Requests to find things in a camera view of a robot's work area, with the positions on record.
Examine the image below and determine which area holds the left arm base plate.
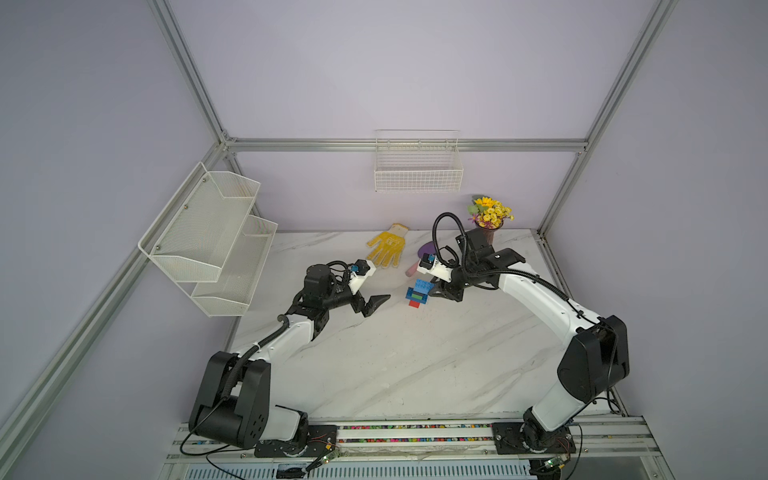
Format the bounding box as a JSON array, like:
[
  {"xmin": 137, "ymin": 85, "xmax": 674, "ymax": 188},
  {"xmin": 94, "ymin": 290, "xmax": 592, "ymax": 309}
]
[{"xmin": 254, "ymin": 424, "xmax": 339, "ymax": 458}]

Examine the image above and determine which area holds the aluminium front rail frame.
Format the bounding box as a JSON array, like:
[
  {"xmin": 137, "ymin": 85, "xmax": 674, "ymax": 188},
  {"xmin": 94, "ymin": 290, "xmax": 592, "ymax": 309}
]
[{"xmin": 159, "ymin": 414, "xmax": 674, "ymax": 479}]

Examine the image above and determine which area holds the white two-tier mesh shelf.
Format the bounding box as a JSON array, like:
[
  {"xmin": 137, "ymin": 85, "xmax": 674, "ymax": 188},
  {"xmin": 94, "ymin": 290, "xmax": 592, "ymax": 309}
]
[{"xmin": 138, "ymin": 163, "xmax": 278, "ymax": 317}]

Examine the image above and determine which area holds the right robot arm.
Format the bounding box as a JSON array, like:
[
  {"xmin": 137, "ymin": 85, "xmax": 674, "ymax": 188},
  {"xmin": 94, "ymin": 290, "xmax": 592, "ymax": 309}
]
[{"xmin": 417, "ymin": 228, "xmax": 630, "ymax": 453}]

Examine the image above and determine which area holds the yellow flower bouquet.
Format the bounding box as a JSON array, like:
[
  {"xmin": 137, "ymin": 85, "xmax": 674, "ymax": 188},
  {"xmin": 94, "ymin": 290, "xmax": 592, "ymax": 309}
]
[{"xmin": 467, "ymin": 195, "xmax": 514, "ymax": 230}]

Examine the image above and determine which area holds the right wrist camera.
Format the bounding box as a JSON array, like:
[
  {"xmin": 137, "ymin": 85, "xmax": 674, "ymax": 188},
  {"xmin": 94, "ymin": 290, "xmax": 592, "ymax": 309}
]
[{"xmin": 417, "ymin": 254, "xmax": 452, "ymax": 282}]

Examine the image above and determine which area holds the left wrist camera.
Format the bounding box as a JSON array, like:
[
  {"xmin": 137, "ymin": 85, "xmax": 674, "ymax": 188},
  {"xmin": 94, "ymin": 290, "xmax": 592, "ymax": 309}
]
[{"xmin": 348, "ymin": 259, "xmax": 376, "ymax": 295}]

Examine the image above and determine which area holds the dark glass vase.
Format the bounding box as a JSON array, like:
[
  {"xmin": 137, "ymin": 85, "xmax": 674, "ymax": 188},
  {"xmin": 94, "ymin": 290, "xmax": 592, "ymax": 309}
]
[{"xmin": 480, "ymin": 228, "xmax": 495, "ymax": 246}]

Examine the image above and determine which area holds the white wire wall basket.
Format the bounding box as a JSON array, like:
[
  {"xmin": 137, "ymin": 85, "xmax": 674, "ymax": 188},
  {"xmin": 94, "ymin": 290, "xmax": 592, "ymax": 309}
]
[{"xmin": 374, "ymin": 129, "xmax": 464, "ymax": 193}]

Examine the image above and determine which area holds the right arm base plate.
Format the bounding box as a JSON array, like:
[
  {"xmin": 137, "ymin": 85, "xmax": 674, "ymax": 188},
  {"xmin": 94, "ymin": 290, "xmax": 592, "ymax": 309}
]
[{"xmin": 491, "ymin": 422, "xmax": 576, "ymax": 455}]

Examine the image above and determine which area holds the dark blue lego brick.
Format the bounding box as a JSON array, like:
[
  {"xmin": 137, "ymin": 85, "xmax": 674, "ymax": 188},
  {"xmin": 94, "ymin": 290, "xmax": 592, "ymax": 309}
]
[{"xmin": 405, "ymin": 287, "xmax": 429, "ymax": 308}]

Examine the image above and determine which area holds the purple pink trowel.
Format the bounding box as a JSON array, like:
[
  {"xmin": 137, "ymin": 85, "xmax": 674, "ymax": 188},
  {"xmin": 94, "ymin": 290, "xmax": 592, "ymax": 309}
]
[{"xmin": 405, "ymin": 241, "xmax": 436, "ymax": 277}]

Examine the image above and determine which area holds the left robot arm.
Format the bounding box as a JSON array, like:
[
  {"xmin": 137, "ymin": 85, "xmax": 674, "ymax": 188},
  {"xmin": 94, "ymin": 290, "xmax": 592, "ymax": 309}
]
[{"xmin": 188, "ymin": 259, "xmax": 391, "ymax": 455}]

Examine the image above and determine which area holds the light blue lego brick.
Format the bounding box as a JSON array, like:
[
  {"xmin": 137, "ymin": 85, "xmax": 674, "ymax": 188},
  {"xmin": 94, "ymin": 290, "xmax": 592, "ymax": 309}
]
[{"xmin": 413, "ymin": 280, "xmax": 434, "ymax": 296}]

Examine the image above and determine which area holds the yellow work glove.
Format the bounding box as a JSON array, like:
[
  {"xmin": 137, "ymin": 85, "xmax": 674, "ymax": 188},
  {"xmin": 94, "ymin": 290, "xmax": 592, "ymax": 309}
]
[{"xmin": 366, "ymin": 223, "xmax": 409, "ymax": 268}]

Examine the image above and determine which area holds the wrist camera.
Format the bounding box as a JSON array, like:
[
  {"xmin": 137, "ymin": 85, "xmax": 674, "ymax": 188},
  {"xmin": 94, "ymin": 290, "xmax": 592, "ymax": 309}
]
[
  {"xmin": 417, "ymin": 254, "xmax": 452, "ymax": 282},
  {"xmin": 348, "ymin": 259, "xmax": 376, "ymax": 295}
]

